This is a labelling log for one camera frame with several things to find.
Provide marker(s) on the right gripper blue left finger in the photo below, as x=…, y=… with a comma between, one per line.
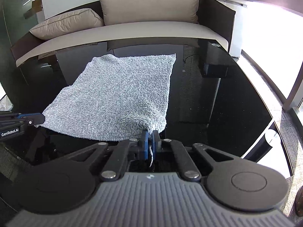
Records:
x=143, y=145

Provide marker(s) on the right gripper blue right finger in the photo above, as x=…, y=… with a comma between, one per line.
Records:
x=156, y=143

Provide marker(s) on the grey fluffy towel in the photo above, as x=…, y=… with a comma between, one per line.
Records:
x=114, y=99

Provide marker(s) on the cardboard box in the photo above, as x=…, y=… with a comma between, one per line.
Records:
x=36, y=6

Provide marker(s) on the dark sofa with beige seat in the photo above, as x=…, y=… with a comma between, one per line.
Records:
x=215, y=22

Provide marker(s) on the small beige side cushion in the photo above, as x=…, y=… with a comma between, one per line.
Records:
x=69, y=22

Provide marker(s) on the large beige back cushion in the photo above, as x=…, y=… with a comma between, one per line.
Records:
x=130, y=11

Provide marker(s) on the silver mini fridge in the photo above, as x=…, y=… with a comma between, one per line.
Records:
x=240, y=7

